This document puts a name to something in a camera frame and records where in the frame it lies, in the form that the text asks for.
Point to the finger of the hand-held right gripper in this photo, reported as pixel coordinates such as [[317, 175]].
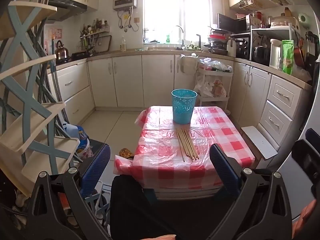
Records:
[[313, 134], [303, 153]]

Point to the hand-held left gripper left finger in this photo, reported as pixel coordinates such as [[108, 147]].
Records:
[[97, 170]]

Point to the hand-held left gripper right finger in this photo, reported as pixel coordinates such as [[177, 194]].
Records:
[[225, 170]]

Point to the row of wooden chopsticks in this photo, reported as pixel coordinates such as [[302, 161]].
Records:
[[186, 142]]

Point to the blue perforated plastic basket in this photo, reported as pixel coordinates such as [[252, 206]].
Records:
[[183, 110]]

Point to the person's right hand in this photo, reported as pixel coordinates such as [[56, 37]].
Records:
[[306, 215]]

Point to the floral and blue bag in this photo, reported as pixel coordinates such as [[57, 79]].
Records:
[[83, 147]]

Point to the patterned slipper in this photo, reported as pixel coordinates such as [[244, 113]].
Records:
[[126, 153]]

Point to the white flat board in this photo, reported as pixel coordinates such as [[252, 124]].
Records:
[[260, 141]]

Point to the red checkered plastic tablecloth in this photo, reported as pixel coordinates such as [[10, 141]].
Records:
[[162, 170]]

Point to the white rolling trolley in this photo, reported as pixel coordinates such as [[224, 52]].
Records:
[[201, 100]]

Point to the cream cabinet with doors and drawers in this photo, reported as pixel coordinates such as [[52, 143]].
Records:
[[252, 90]]

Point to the copper pot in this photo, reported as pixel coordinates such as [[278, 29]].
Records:
[[298, 56]]

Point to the green packaged bag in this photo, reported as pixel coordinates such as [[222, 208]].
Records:
[[287, 57]]

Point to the white electric water boiler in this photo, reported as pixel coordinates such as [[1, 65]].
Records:
[[275, 55]]

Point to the black hanging kitchen tools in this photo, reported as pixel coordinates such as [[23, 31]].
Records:
[[311, 45]]

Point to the cream base cabinet with doors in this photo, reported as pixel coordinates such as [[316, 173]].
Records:
[[130, 80]]

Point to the clear plastic bags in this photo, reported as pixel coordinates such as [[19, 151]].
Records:
[[215, 65]]

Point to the black toaster oven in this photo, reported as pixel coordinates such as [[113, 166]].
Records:
[[241, 47]]

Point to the white countertop shelf rack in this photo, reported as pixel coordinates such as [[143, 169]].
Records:
[[270, 30]]

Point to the black gas stove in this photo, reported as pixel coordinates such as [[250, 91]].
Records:
[[80, 55]]

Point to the steel kettle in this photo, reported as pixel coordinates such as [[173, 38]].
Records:
[[61, 53]]

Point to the clear plastic bottle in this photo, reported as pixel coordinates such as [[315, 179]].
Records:
[[123, 45]]

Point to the stack of pots and bowls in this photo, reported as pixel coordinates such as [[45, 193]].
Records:
[[217, 42]]

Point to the black slim faucet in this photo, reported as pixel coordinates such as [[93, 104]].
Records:
[[198, 41]]

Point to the silver microwave oven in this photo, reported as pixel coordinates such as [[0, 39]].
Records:
[[235, 23]]

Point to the green dish soap bottle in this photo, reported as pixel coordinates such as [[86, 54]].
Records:
[[168, 38]]

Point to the chrome sink faucet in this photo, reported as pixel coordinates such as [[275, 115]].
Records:
[[180, 33]]

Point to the black range hood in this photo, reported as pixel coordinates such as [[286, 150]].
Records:
[[67, 5]]

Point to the kitchen window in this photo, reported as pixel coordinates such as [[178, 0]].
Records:
[[175, 5]]

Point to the wall rack with bottles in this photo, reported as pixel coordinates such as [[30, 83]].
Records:
[[96, 32]]

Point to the pink wall sticker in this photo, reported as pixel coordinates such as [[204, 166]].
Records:
[[55, 33]]

